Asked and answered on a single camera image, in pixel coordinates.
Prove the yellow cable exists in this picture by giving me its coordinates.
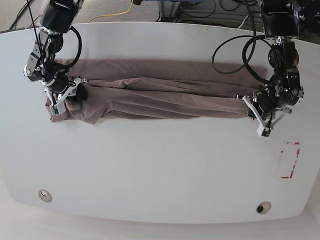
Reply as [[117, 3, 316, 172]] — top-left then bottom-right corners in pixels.
[[88, 0, 133, 24]]

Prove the left table grommet hole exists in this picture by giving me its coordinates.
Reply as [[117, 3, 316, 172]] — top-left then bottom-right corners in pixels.
[[38, 189, 53, 203]]

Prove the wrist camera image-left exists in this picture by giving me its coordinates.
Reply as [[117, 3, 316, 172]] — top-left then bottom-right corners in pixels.
[[49, 102, 66, 116]]

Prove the table grommet hole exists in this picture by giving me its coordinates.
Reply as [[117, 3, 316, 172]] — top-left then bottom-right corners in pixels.
[[38, 189, 53, 203], [256, 201, 272, 215]]

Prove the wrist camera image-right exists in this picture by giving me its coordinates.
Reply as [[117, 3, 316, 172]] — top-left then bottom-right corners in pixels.
[[256, 125, 272, 138]]

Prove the white-black gripper image-right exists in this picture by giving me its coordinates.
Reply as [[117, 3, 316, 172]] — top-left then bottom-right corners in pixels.
[[236, 89, 292, 131]]

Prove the right table grommet hole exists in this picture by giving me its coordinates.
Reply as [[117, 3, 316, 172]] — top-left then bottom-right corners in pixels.
[[256, 201, 272, 215]]

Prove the red tape rectangle marking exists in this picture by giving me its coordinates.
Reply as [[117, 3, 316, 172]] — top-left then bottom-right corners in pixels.
[[275, 141, 301, 179]]

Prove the white cable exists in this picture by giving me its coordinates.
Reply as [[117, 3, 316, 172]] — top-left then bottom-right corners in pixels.
[[237, 12, 266, 30]]

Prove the mauve t-shirt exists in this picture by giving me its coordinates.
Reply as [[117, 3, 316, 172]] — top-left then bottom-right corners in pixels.
[[50, 59, 260, 124]]

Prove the white-black gripper image-left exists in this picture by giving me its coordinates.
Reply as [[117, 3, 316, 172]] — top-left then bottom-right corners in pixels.
[[44, 75, 88, 107]]

